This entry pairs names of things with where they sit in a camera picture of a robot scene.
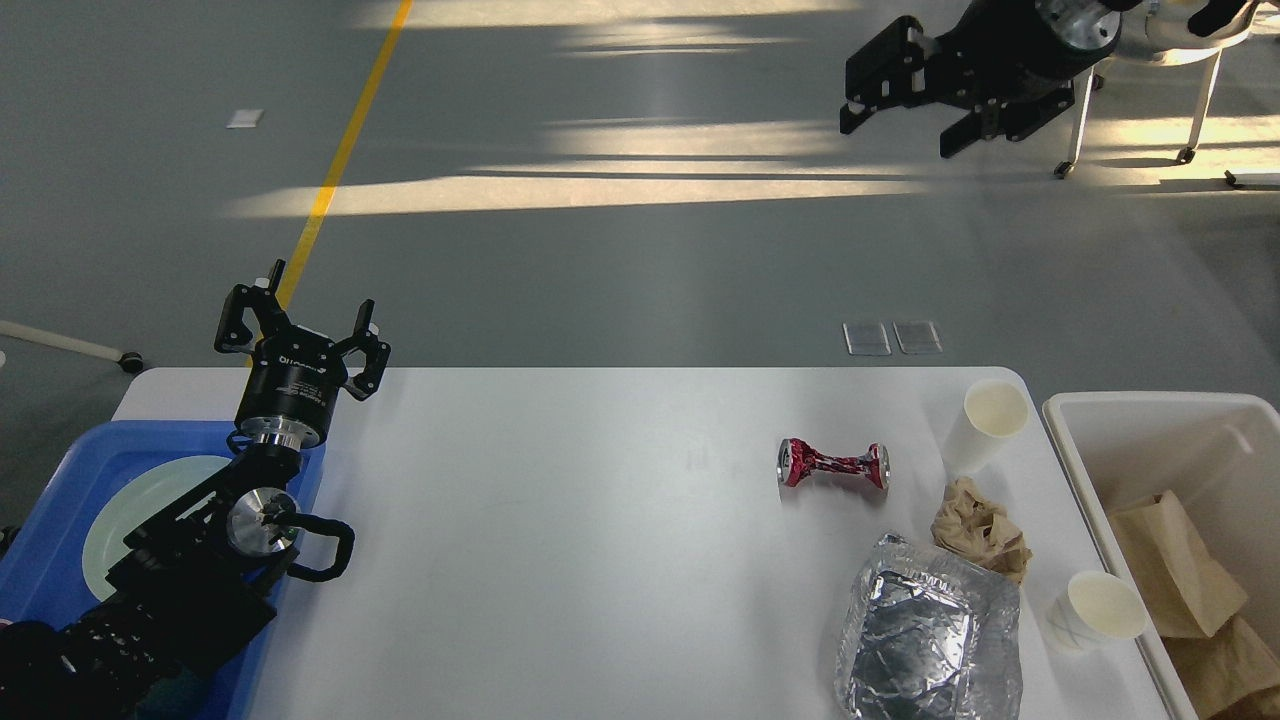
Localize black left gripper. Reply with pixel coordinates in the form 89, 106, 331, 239
214, 259, 392, 448

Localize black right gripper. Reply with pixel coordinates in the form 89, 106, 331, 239
838, 1, 1123, 159

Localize pale green plate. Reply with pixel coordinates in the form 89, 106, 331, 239
81, 455, 230, 601

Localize dark green mug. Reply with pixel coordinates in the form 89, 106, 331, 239
129, 669, 212, 719

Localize small white paper cup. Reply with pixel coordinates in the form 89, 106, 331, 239
1042, 571, 1151, 653

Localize brown paper bag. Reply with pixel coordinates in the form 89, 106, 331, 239
1162, 615, 1279, 719
1107, 489, 1249, 639

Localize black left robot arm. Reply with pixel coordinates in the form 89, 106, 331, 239
3, 260, 390, 719

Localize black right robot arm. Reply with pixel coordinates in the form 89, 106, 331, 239
838, 1, 1257, 158

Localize white chair at left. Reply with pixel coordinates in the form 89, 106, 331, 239
1, 320, 146, 375

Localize white chair on casters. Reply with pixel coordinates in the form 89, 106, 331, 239
1053, 1, 1261, 179

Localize metal floor socket plates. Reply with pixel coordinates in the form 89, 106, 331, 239
842, 322, 945, 357

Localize red candy wrapper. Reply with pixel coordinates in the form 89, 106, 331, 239
776, 438, 891, 491

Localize crumpled brown paper ball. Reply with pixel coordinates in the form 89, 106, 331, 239
931, 477, 1034, 585

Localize white plastic bin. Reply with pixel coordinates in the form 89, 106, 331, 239
1043, 391, 1280, 720

